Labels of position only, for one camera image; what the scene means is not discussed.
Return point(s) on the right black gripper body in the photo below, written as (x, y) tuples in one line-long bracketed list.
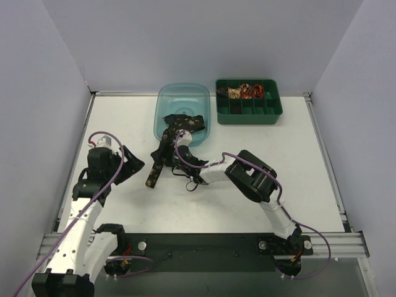
[(167, 151)]

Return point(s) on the black gold patterned tie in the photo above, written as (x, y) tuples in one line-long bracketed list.
[(175, 123)]

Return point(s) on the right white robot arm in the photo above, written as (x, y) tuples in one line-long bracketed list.
[(256, 180)]

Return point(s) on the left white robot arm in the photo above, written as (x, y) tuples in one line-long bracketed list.
[(76, 262)]

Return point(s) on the teal plastic tub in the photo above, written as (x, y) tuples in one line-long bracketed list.
[(183, 98)]

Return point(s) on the dark rolled tie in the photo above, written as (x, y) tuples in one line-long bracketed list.
[(222, 92)]

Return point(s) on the green compartment organizer box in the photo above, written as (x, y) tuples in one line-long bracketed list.
[(252, 111)]

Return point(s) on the beige patterned rolled tie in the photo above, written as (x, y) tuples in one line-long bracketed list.
[(234, 93)]

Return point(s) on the red black patterned rolled tie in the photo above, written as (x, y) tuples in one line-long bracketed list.
[(246, 91)]

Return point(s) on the orange black rolled tie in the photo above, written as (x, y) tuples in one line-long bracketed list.
[(258, 91)]

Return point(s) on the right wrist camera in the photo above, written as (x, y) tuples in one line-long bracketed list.
[(184, 137)]

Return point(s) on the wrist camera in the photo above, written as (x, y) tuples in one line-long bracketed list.
[(103, 142), (184, 137)]

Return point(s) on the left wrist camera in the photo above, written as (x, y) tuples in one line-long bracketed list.
[(103, 142)]

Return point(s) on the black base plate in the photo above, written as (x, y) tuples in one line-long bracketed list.
[(210, 252)]

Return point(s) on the aluminium rail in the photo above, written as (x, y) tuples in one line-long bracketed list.
[(342, 245)]

